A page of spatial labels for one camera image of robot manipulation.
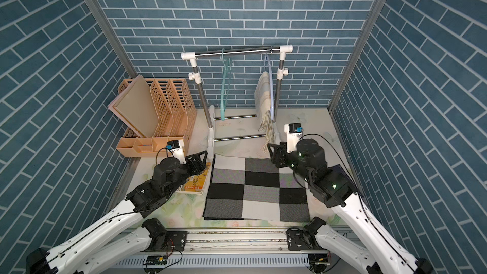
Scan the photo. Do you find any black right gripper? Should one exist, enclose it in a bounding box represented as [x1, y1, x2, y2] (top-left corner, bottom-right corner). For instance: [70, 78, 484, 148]
[268, 140, 313, 184]

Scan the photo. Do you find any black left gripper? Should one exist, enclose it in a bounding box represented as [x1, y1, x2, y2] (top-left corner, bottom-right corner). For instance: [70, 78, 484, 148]
[164, 149, 209, 197]

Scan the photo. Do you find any plaid cream blue scarf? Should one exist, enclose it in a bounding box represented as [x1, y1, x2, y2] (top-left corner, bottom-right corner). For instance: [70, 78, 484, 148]
[254, 72, 274, 151]

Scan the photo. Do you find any light blue clothes hanger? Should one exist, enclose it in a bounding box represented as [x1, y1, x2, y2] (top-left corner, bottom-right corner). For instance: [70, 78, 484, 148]
[264, 54, 275, 122]

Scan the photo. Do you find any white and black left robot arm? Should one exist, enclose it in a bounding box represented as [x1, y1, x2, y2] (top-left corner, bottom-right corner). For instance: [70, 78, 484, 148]
[25, 151, 208, 273]

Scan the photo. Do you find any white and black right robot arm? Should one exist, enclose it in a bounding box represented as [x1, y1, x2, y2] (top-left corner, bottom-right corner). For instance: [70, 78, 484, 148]
[267, 139, 434, 273]

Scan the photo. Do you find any teal green clothes hanger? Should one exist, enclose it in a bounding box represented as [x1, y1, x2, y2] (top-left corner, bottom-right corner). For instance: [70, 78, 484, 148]
[220, 49, 233, 121]

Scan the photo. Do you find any yellow illustrated book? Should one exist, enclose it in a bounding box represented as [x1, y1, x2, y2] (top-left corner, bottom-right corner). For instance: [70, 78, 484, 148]
[177, 162, 211, 195]

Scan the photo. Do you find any black grey checkered mat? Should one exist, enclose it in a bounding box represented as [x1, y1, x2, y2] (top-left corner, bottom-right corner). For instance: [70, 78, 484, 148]
[203, 155, 310, 223]

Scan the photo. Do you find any dark blue notebook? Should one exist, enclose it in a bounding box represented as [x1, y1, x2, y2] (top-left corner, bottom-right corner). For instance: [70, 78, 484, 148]
[334, 164, 353, 183]

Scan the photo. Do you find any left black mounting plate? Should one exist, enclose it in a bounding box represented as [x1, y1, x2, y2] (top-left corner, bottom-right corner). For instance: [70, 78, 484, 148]
[145, 230, 188, 252]

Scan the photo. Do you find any black mounting plate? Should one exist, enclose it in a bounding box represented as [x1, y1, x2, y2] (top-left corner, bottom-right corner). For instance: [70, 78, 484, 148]
[145, 230, 188, 252]
[285, 228, 330, 252]

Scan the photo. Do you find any beige folder board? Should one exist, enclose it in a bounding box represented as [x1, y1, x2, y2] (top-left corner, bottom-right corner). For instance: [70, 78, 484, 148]
[108, 75, 159, 137]

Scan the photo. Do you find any white and steel clothes rack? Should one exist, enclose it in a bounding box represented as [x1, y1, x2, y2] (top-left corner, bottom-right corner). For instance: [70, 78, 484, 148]
[181, 45, 294, 159]

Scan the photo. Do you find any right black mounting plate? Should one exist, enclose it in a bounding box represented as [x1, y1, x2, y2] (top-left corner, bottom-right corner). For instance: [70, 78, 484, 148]
[285, 228, 330, 252]

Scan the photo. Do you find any green circuit board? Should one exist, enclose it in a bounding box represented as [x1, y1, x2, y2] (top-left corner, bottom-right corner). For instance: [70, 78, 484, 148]
[143, 256, 168, 268]

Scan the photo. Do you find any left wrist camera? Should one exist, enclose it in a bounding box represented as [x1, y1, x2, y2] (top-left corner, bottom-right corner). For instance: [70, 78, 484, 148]
[166, 140, 186, 164]

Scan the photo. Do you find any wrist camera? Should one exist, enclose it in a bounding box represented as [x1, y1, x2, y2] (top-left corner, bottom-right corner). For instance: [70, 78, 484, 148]
[284, 123, 303, 153]
[166, 140, 186, 164]

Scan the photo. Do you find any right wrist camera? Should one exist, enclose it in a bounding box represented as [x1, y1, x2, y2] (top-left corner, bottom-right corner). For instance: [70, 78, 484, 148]
[284, 123, 303, 153]

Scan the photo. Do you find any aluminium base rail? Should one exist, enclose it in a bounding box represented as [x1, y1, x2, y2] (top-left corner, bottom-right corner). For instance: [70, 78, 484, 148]
[68, 226, 402, 274]

